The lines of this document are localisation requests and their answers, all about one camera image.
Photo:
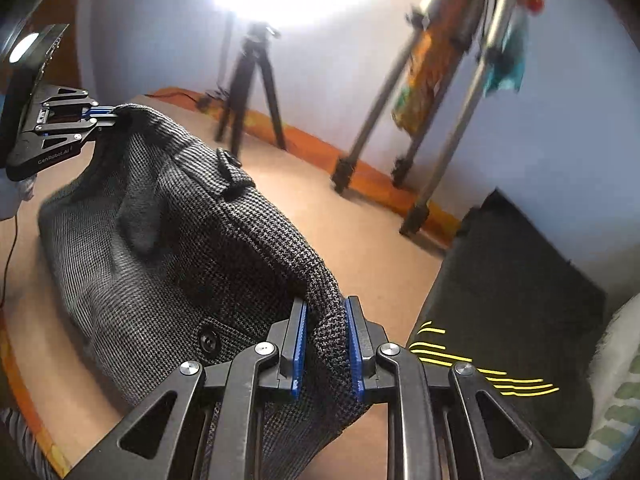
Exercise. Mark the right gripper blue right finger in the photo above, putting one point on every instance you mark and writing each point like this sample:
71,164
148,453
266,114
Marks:
386,373

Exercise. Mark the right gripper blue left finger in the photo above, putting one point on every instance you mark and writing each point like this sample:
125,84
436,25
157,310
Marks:
266,373

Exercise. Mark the green striped white pillow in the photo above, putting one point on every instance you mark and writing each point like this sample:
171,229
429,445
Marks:
614,381

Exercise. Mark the teal cloth on tripod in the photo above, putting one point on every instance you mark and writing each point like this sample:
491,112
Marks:
508,71

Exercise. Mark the silver tall tripod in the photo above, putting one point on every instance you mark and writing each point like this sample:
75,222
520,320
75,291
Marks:
491,32

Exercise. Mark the grey knit shorts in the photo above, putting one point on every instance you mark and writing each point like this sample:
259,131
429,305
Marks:
163,250

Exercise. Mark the striped purple black pants legs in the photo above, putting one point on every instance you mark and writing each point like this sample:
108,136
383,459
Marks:
24,447

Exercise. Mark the white clip desk lamp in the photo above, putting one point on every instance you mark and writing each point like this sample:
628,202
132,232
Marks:
22,47

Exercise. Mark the black folded garment yellow print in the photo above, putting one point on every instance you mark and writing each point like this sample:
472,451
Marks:
507,302

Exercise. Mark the orange cloth on tripod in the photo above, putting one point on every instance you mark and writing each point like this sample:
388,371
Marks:
444,40

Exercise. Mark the black small tripod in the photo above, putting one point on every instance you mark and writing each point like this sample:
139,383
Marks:
253,59

